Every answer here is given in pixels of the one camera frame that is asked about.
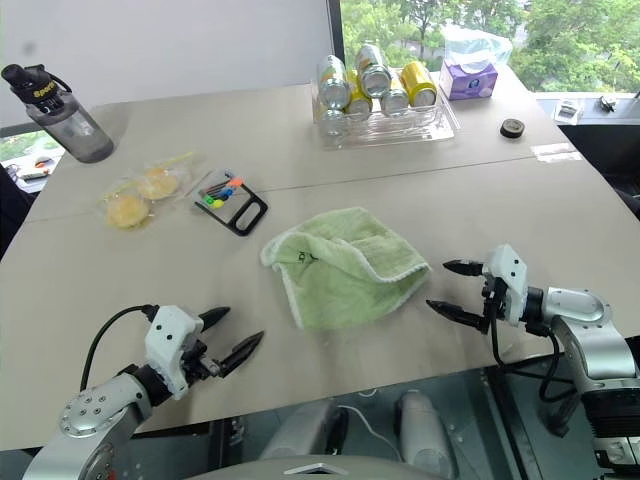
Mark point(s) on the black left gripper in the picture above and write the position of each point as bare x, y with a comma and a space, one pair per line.
200, 362

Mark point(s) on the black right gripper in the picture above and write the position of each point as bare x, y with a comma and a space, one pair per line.
492, 302

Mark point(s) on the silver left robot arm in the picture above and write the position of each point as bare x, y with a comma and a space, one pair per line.
85, 415

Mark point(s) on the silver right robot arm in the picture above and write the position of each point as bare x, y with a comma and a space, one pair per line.
590, 330

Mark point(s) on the purple tissue box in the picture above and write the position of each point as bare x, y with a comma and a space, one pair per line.
467, 80

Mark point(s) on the light green towel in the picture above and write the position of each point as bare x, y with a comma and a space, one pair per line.
345, 267

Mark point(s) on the grey rounded robot leg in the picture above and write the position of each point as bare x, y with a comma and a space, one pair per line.
425, 435
305, 430

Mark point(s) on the wrapped yellow bread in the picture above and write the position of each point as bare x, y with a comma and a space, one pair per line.
157, 184
127, 212

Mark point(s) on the grey robot torso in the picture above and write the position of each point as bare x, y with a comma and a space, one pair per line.
320, 469

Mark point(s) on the black round puck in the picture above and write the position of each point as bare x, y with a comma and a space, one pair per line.
511, 128

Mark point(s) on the clear plastic can bin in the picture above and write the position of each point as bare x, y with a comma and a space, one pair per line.
390, 127

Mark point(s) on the silver drink can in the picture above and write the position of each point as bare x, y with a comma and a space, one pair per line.
395, 99

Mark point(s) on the yellow drink can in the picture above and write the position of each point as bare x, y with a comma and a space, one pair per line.
419, 85
358, 97

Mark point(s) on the white small device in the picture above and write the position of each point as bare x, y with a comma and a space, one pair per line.
569, 110

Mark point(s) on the white green drink can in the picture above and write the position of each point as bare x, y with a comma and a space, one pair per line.
334, 82
373, 70

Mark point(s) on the black small clip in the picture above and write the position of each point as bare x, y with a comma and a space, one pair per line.
608, 102

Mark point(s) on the dark grey water bottle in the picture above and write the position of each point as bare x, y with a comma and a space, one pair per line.
70, 120

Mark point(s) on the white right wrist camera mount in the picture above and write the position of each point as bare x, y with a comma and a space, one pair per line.
510, 280

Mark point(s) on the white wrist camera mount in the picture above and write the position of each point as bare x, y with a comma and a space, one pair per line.
510, 280
170, 335

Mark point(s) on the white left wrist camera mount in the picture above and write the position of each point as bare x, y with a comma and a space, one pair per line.
170, 335

